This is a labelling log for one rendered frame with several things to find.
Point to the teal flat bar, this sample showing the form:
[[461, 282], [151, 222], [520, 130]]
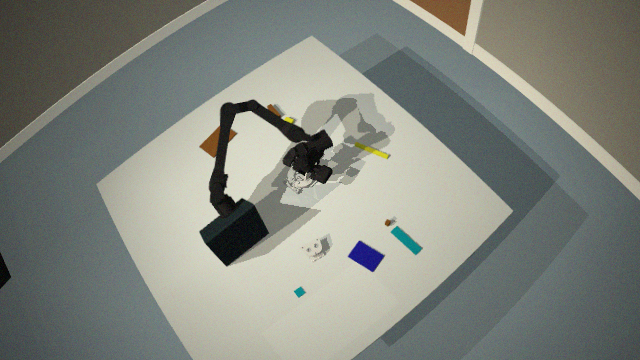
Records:
[[406, 240]]

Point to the teal flat rectangular plate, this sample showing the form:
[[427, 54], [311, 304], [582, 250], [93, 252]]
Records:
[[299, 292]]

